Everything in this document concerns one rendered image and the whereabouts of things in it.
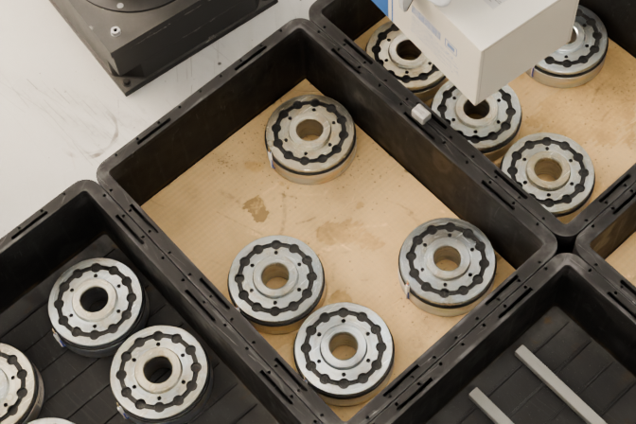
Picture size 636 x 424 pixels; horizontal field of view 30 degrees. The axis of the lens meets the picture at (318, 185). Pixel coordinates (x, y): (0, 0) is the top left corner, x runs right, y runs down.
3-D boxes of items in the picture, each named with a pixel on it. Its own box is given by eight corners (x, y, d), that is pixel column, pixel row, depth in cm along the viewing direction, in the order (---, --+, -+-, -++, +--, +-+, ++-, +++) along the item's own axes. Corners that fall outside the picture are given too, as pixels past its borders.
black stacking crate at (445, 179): (114, 222, 136) (91, 174, 126) (307, 73, 144) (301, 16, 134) (347, 476, 120) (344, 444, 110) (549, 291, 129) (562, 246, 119)
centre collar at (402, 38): (379, 50, 139) (379, 46, 138) (412, 27, 140) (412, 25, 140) (406, 77, 137) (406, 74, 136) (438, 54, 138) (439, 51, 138)
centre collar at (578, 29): (533, 37, 138) (534, 34, 138) (560, 12, 140) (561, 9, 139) (566, 61, 137) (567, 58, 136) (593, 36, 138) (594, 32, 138)
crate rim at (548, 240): (93, 183, 127) (88, 171, 125) (302, 24, 136) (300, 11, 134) (344, 452, 112) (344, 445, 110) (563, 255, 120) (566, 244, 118)
